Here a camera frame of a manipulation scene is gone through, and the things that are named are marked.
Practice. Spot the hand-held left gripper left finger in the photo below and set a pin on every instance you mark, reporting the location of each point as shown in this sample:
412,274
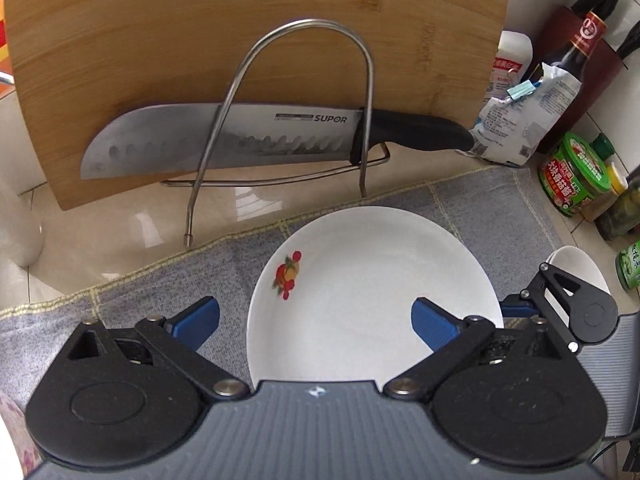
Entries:
192,322

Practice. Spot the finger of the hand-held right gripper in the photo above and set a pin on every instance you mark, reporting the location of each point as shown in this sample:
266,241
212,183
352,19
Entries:
515,306

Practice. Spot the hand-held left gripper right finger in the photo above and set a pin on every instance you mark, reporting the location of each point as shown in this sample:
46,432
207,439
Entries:
432,325

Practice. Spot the white bowl pink flowers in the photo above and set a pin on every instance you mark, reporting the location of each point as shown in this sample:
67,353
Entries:
15,435

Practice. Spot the grey checked dish towel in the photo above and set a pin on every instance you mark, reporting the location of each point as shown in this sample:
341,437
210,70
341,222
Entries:
150,280

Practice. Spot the green label bottle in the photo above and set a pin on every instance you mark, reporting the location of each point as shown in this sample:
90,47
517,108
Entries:
630,265

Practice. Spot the green lidded sauce jar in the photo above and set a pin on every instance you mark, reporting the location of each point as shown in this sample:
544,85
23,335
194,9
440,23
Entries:
570,180

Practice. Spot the spice jar yellow lid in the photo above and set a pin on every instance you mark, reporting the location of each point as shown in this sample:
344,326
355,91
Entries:
607,195

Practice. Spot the white printed bag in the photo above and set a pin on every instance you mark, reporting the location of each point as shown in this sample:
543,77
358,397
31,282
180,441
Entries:
520,130

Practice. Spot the green capped jar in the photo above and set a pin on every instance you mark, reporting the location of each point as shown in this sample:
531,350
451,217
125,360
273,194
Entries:
603,146

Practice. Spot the teal binder clip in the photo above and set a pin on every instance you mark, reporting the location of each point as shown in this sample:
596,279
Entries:
522,91

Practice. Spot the dark soy sauce bottle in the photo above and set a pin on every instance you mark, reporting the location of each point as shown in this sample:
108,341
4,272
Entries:
570,90

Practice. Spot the dark red knife block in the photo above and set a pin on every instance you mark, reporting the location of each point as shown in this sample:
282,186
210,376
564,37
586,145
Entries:
607,90

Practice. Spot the white bottle red label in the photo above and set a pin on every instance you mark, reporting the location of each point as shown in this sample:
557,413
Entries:
510,55

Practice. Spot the bamboo cutting board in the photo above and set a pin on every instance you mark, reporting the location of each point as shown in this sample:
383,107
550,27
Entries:
150,35

